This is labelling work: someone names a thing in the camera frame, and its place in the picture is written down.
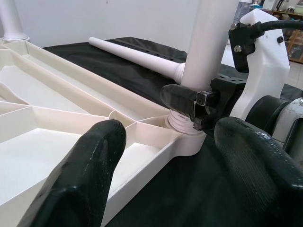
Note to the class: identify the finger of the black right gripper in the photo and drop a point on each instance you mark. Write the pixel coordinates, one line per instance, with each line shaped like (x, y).
(177, 97)

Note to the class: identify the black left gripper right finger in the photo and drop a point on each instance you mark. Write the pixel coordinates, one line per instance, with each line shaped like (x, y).
(260, 175)

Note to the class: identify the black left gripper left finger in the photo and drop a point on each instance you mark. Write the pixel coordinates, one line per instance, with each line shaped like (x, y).
(78, 179)

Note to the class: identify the white plastic table leg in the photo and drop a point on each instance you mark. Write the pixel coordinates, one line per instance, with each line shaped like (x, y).
(10, 21)
(206, 47)
(142, 56)

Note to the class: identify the white plastic table top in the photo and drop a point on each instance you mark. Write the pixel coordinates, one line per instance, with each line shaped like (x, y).
(59, 94)

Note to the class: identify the black table cloth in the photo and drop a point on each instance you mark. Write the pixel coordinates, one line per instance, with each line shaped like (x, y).
(177, 184)

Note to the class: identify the brown wooden shelf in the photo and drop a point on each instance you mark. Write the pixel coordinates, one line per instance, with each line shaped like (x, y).
(296, 40)

